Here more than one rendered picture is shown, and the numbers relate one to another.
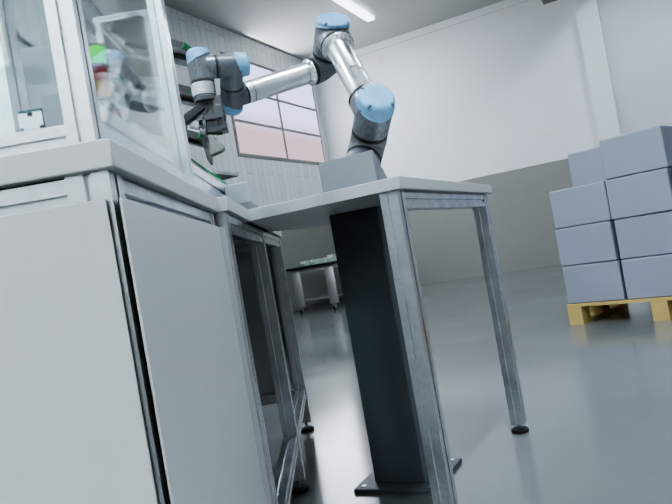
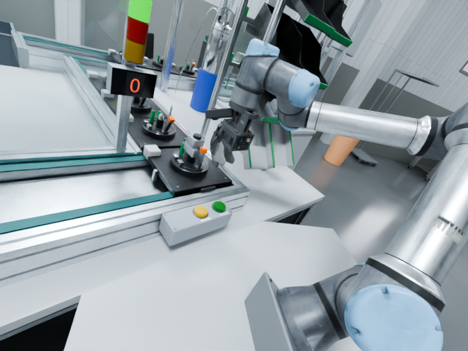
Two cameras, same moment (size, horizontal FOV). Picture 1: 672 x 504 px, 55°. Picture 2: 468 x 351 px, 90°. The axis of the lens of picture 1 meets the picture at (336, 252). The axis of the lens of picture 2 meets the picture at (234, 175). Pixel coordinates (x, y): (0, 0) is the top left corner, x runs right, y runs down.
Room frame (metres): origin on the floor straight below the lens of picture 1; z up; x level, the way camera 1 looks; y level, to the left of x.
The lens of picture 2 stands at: (1.57, -0.12, 1.43)
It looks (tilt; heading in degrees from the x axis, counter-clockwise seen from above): 30 degrees down; 39
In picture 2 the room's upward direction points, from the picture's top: 23 degrees clockwise
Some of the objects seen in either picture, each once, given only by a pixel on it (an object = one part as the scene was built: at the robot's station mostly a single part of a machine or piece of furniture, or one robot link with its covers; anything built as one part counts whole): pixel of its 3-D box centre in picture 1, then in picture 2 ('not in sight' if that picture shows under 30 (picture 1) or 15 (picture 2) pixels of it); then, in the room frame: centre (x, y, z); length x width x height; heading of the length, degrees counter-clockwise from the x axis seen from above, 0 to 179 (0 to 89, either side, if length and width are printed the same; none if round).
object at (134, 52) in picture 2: not in sight; (134, 51); (1.84, 0.58, 1.29); 0.05 x 0.05 x 0.05
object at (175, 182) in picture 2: not in sight; (188, 167); (2.03, 0.47, 0.96); 0.24 x 0.24 x 0.02; 1
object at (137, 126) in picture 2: not in sight; (160, 121); (2.02, 0.72, 1.01); 0.24 x 0.24 x 0.13; 1
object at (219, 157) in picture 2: (214, 148); (219, 157); (2.01, 0.32, 1.10); 0.06 x 0.03 x 0.09; 91
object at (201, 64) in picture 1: (200, 67); (258, 67); (2.03, 0.32, 1.37); 0.09 x 0.08 x 0.11; 106
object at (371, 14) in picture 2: not in sight; (332, 69); (3.74, 1.06, 1.43); 0.30 x 0.09 x 1.13; 1
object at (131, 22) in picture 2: not in sight; (137, 30); (1.84, 0.58, 1.34); 0.05 x 0.05 x 0.05
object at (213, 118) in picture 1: (210, 116); (236, 126); (2.03, 0.32, 1.21); 0.09 x 0.08 x 0.12; 91
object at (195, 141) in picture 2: not in sight; (193, 142); (2.03, 0.48, 1.06); 0.08 x 0.04 x 0.07; 91
